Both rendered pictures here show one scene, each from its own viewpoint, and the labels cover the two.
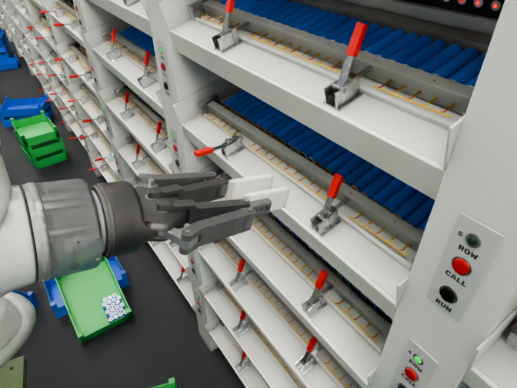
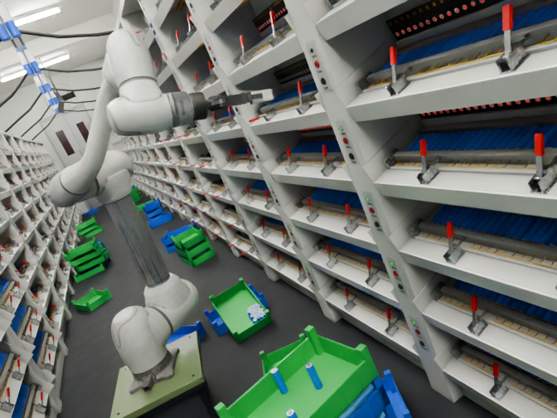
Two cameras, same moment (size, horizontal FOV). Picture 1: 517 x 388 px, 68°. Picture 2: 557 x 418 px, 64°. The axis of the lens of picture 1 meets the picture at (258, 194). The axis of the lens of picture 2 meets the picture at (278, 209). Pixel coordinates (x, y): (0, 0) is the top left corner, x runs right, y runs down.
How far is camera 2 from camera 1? 96 cm
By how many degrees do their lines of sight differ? 26
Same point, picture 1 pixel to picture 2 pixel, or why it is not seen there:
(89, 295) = (239, 313)
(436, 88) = not seen: hidden behind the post
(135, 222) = (201, 98)
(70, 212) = (179, 94)
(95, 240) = (188, 102)
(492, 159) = (297, 18)
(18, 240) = (165, 100)
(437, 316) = (330, 96)
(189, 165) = (262, 152)
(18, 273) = (167, 112)
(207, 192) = not seen: hidden behind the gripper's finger
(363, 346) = not seen: hidden behind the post
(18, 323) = (187, 291)
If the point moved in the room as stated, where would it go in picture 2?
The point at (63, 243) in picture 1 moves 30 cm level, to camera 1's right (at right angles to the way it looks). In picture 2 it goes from (178, 102) to (284, 54)
